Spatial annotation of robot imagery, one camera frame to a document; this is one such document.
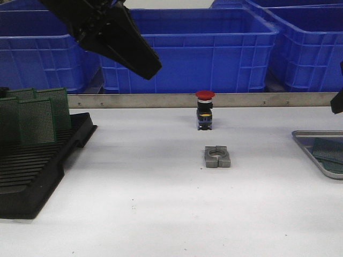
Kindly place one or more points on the blue plastic crate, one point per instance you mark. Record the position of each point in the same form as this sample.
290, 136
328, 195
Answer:
22, 5
307, 53
222, 50
38, 52

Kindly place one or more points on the green perforated circuit board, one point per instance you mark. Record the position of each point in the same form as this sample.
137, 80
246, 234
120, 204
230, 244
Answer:
327, 150
36, 121
10, 129
60, 107
22, 94
333, 167

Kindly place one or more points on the grey metal clamp block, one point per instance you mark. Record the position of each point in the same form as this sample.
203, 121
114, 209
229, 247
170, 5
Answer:
217, 157

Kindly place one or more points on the red emergency stop button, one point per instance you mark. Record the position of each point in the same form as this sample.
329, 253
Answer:
204, 106

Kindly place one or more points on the black slotted board rack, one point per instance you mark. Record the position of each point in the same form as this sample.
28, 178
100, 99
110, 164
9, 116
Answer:
30, 173

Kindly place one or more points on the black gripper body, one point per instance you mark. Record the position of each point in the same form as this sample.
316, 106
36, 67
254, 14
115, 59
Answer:
85, 20

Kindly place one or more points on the silver metal tray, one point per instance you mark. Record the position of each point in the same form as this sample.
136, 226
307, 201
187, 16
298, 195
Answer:
305, 140

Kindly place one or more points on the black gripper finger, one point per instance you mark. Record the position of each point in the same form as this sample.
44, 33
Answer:
337, 103
121, 37

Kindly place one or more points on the steel shelf rail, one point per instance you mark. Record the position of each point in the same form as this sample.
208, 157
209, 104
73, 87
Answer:
221, 100

